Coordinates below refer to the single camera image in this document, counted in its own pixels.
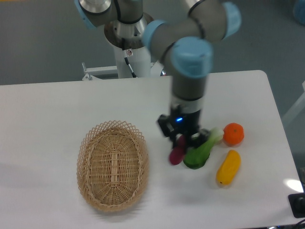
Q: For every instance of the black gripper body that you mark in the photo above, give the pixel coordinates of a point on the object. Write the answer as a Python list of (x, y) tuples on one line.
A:
[(186, 124)]

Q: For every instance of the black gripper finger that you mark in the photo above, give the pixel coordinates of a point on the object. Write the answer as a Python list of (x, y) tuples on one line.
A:
[(170, 127), (195, 140)]

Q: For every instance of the purple sweet potato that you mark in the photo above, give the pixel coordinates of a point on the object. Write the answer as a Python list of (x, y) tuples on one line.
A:
[(178, 152)]

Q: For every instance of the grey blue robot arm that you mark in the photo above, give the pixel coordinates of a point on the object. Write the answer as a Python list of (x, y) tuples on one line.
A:
[(184, 49)]

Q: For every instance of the woven wicker basket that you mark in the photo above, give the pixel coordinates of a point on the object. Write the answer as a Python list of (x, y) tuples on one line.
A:
[(113, 166)]

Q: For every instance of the green bok choy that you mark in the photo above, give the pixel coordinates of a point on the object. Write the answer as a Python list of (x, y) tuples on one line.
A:
[(196, 157)]

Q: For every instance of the orange tangerine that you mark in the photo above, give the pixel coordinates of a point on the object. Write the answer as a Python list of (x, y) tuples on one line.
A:
[(233, 134)]

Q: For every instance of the yellow mango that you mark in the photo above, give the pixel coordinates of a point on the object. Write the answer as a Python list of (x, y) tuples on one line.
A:
[(229, 168)]

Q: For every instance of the black device at edge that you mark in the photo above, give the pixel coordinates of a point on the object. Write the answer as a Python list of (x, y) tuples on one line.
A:
[(297, 204)]

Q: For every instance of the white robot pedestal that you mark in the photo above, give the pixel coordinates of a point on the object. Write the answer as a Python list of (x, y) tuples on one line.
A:
[(139, 60)]

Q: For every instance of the white metal base frame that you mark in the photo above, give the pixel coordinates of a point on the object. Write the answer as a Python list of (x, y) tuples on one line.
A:
[(110, 72)]

